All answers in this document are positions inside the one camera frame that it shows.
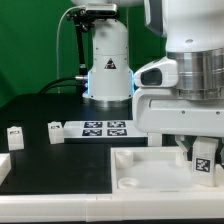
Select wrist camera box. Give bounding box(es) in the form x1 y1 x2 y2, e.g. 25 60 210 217
134 57 178 88

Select white obstacle wall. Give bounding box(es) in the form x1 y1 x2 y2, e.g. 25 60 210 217
0 153 11 185
0 191 224 223

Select white left obstacle wall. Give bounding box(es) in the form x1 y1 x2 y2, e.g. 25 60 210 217
0 153 11 185

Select grey cable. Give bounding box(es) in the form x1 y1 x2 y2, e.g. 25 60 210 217
55 5 87 94

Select black cables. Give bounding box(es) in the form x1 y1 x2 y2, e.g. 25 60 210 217
39 77 88 94

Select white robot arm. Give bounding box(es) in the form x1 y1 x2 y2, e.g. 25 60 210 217
71 0 224 160

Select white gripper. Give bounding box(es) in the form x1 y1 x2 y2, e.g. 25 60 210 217
132 88 224 164

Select white base tag plate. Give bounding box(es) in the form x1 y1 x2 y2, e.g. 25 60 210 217
64 120 145 138

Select white front obstacle wall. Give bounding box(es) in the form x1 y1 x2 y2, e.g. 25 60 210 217
0 191 224 223

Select white square tabletop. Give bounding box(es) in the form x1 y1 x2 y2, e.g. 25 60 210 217
111 147 224 193

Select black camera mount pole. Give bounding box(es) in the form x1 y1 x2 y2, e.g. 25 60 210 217
66 3 119 93

